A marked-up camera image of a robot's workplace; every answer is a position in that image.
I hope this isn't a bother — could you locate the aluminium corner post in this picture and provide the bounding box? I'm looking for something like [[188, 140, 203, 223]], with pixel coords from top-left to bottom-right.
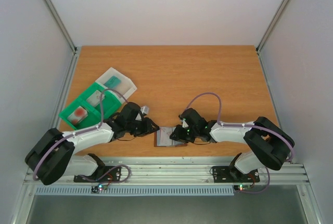
[[43, 0, 77, 54], [256, 0, 291, 56]]

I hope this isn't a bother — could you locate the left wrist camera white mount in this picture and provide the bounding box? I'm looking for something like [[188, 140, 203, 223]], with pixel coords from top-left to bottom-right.
[[137, 106, 149, 119]]

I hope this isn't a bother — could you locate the left controller board with leds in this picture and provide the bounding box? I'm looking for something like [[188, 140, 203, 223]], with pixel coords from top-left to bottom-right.
[[91, 185, 108, 194]]

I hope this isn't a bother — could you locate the right controller board with leds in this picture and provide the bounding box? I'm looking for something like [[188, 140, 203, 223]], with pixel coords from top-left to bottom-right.
[[234, 184, 254, 191]]

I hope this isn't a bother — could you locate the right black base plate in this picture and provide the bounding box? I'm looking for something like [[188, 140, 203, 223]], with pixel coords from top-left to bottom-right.
[[210, 166, 260, 183]]

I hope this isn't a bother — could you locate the controller board with leds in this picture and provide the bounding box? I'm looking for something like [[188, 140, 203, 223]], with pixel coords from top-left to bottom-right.
[[234, 184, 254, 191], [91, 185, 108, 194]]

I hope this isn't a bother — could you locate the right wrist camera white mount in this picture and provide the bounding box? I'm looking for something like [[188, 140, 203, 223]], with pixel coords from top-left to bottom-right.
[[182, 118, 189, 128]]

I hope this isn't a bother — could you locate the white patterned credit card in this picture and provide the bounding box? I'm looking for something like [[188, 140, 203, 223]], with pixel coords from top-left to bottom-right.
[[156, 127, 173, 147]]

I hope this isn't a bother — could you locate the left aluminium corner post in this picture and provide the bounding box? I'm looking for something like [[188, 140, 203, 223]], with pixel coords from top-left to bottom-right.
[[43, 0, 77, 54]]

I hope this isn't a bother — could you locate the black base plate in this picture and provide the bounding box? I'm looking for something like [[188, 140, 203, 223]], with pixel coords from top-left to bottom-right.
[[73, 166, 121, 183], [210, 166, 260, 183]]

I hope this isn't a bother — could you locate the teal card in bin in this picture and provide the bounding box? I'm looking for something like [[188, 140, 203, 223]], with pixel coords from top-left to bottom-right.
[[104, 76, 121, 89]]

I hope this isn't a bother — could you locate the grey slotted cable duct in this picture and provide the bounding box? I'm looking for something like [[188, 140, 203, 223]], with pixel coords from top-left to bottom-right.
[[35, 185, 234, 196]]

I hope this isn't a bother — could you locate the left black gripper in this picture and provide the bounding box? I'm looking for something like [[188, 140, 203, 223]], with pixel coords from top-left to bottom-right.
[[126, 117, 160, 137]]

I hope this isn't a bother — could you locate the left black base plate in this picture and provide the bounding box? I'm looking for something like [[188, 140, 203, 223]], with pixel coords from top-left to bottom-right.
[[73, 166, 121, 183]]

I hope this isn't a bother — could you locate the red spotted card in tray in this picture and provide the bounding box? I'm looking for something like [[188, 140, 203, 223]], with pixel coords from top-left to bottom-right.
[[67, 106, 88, 125]]

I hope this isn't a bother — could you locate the green plastic compartment tray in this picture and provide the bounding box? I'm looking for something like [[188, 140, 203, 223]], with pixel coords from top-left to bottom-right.
[[59, 82, 122, 130]]

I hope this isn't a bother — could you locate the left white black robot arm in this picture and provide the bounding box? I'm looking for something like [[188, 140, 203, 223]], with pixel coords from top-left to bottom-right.
[[25, 102, 160, 186]]

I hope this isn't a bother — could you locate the aluminium frame rail front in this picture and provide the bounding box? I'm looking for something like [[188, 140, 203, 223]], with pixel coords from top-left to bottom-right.
[[101, 156, 310, 185]]

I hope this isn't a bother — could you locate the white translucent plastic bin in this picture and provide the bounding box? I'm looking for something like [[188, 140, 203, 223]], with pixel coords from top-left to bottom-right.
[[95, 68, 137, 99]]

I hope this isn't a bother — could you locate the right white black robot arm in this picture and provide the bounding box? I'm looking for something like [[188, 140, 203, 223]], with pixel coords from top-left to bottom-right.
[[170, 108, 295, 182]]

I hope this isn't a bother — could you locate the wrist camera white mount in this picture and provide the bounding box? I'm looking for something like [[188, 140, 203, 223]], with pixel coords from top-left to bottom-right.
[[182, 118, 189, 128], [137, 106, 149, 119]]

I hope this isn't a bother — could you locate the right aluminium corner post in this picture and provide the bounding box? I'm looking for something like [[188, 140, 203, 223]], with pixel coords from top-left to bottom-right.
[[256, 0, 291, 56]]

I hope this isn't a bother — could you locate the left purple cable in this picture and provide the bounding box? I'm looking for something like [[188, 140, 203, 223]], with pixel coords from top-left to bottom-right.
[[32, 88, 131, 185]]

